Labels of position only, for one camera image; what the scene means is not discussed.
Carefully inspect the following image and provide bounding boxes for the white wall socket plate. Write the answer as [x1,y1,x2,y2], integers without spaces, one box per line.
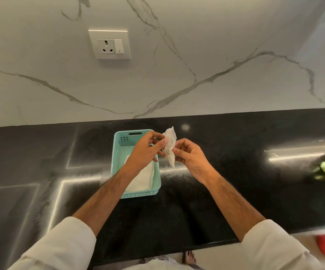
[88,29,131,60]

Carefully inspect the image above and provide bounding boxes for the person's left forearm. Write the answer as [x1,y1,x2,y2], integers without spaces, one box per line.
[72,165,140,237]

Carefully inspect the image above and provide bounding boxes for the person's left hand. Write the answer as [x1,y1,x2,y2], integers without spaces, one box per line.
[124,131,169,172]

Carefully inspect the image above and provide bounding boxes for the person's right forearm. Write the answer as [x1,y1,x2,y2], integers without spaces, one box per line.
[203,172,266,242]

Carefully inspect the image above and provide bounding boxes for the person's foot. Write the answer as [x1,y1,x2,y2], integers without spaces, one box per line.
[182,250,197,265]

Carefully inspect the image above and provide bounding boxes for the white tissue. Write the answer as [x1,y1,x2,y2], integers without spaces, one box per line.
[162,126,178,169]

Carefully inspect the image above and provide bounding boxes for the person's right hand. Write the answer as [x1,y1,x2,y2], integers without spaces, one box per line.
[172,138,217,184]

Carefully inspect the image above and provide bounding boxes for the folded white cloth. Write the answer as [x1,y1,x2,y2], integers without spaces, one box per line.
[123,154,155,194]

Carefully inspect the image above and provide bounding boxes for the teal plastic basket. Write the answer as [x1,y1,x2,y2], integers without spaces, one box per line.
[110,129,162,200]

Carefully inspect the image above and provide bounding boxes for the person's white garment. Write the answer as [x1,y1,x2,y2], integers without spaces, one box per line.
[7,216,325,270]

